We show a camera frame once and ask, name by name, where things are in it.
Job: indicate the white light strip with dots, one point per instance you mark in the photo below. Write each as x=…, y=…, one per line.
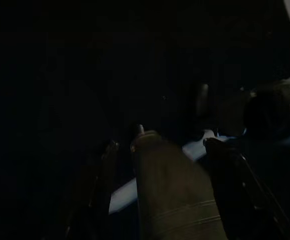
x=123, y=197

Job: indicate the dark bulky round object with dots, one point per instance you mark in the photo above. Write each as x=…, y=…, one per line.
x=267, y=110

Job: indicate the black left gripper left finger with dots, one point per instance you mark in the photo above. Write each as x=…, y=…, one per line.
x=98, y=180

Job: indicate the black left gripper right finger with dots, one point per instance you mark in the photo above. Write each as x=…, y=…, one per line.
x=235, y=190

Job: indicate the brown plastic bottle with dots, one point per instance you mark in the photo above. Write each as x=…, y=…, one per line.
x=169, y=190

